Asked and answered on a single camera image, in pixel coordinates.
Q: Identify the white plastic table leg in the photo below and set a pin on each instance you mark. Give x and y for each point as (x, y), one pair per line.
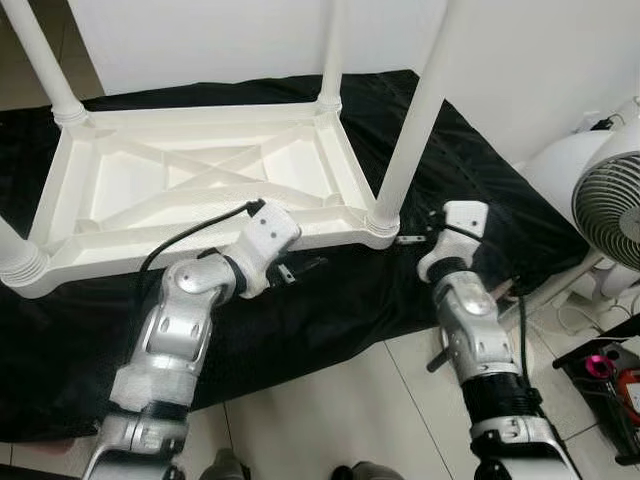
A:
(15, 255)
(420, 110)
(330, 50)
(45, 55)

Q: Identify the white plastic table top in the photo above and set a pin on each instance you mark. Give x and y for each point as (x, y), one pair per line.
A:
(120, 190)

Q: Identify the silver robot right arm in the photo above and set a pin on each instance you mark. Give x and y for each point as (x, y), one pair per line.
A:
(475, 330)

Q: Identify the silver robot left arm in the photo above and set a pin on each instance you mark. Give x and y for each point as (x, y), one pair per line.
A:
(170, 340)

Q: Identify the black quilted cloth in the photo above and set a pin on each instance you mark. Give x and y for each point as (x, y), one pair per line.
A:
(350, 300)

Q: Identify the dark metal bar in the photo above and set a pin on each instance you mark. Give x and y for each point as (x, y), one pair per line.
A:
(440, 358)

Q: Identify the white round fan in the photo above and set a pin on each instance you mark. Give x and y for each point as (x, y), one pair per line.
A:
(600, 190)

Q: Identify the black rack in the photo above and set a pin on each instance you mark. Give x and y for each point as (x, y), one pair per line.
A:
(570, 370)

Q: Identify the grey robot left leg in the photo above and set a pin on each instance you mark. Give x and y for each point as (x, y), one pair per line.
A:
(225, 467)

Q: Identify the magenta hair dryer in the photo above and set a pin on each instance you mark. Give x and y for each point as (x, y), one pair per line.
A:
(600, 365)

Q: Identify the red box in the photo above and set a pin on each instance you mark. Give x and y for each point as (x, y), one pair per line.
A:
(628, 390)

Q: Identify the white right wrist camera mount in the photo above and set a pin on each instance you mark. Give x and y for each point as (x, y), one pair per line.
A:
(460, 225)

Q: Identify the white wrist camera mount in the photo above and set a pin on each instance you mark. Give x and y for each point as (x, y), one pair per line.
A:
(460, 225)
(265, 235)

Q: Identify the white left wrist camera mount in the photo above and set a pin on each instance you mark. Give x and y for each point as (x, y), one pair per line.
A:
(265, 235)

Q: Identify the white wall socket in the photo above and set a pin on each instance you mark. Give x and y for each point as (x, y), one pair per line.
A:
(590, 125)

